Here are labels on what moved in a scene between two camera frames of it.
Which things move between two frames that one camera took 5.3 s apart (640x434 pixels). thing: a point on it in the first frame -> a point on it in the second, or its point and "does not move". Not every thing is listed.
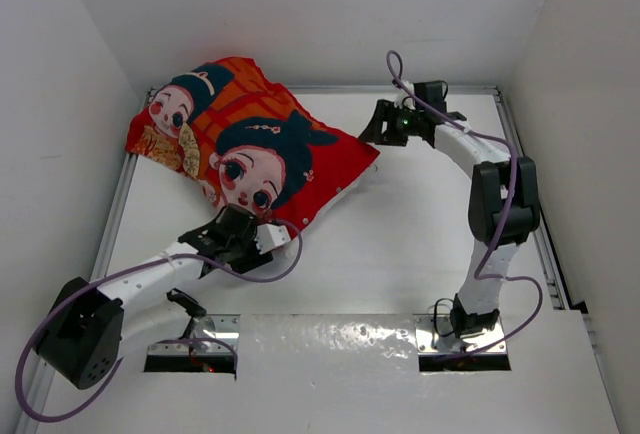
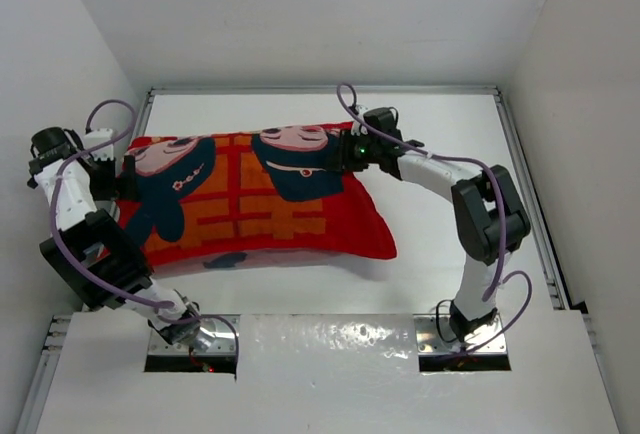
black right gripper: x=385 y=112 -> x=347 y=141
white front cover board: x=358 y=374 does not move
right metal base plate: x=435 y=335 does not move
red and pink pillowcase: x=228 y=126 -> x=261 y=196
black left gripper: x=253 y=256 -> x=126 y=187
